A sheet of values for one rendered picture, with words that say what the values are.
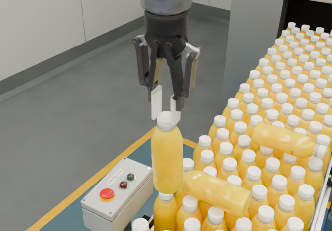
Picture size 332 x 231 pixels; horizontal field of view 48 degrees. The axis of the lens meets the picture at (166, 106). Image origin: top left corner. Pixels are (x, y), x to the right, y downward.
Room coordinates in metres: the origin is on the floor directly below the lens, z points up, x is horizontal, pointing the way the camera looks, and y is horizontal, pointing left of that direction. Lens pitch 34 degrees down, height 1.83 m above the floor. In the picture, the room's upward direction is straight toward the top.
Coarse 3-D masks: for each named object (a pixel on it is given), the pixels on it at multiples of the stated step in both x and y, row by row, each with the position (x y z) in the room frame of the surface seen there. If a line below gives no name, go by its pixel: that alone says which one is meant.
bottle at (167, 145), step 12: (156, 132) 0.61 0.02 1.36; (168, 132) 0.61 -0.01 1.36; (180, 132) 0.62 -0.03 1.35; (156, 144) 0.60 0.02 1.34; (168, 144) 0.59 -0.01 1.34; (180, 144) 0.61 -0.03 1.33; (156, 156) 0.60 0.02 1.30; (168, 156) 0.59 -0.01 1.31; (180, 156) 0.61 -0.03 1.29; (156, 168) 0.60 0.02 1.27; (168, 168) 0.59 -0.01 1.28; (180, 168) 0.61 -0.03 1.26; (156, 180) 0.61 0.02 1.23; (168, 180) 0.59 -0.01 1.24; (180, 180) 0.61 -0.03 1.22; (168, 192) 0.59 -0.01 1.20
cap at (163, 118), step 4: (160, 112) 0.64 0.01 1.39; (164, 112) 0.63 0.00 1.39; (168, 112) 0.63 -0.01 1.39; (160, 116) 0.62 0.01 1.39; (164, 116) 0.62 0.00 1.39; (168, 116) 0.62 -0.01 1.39; (160, 120) 0.61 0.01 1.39; (164, 120) 0.61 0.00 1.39; (168, 120) 0.61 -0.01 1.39; (160, 124) 0.61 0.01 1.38; (164, 124) 0.60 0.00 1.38; (168, 124) 0.60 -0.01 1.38; (164, 128) 0.60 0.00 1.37; (168, 128) 0.60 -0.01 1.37
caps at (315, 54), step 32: (288, 32) 1.77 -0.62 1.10; (320, 32) 1.80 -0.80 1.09; (320, 64) 1.44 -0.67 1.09; (320, 96) 1.16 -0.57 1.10; (224, 128) 0.96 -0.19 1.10; (320, 128) 0.97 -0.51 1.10; (192, 160) 0.81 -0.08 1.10; (224, 160) 0.81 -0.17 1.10; (288, 160) 0.82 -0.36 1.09; (320, 160) 0.81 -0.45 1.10; (256, 192) 0.68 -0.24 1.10
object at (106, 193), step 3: (105, 189) 0.68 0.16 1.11; (108, 189) 0.68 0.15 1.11; (111, 189) 0.69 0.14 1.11; (102, 192) 0.67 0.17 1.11; (105, 192) 0.67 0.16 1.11; (108, 192) 0.67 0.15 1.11; (111, 192) 0.67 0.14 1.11; (102, 195) 0.66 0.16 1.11; (105, 195) 0.66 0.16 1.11; (108, 195) 0.66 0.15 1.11; (111, 195) 0.67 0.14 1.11; (105, 198) 0.66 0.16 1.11; (108, 198) 0.66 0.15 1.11
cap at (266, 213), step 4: (260, 208) 0.63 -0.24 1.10; (264, 208) 0.63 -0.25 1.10; (268, 208) 0.63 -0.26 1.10; (260, 212) 0.62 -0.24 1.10; (264, 212) 0.62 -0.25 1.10; (268, 212) 0.62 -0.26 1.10; (272, 212) 0.62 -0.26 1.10; (260, 216) 0.61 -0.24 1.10; (264, 216) 0.61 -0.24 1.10; (268, 216) 0.60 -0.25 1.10; (272, 216) 0.61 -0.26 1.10; (264, 220) 0.60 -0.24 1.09; (268, 220) 0.60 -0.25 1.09
